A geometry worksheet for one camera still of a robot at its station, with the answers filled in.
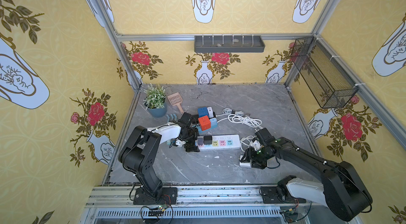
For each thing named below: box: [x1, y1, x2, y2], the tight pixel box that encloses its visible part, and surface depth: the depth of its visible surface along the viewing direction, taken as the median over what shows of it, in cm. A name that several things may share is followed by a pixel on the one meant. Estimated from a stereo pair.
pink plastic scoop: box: [167, 91, 184, 114], surface depth 115 cm
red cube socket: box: [198, 115, 211, 132], surface depth 94 cm
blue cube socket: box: [197, 106, 210, 118], surface depth 97 cm
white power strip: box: [195, 134, 241, 151], surface depth 90 cm
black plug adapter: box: [203, 135, 213, 146], surface depth 87 cm
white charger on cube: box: [207, 106, 215, 119], surface depth 99 cm
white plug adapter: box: [239, 161, 252, 168], surface depth 81 cm
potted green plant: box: [143, 82, 168, 118], surface depth 94 cm
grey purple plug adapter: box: [197, 136, 204, 146], surface depth 87 cm
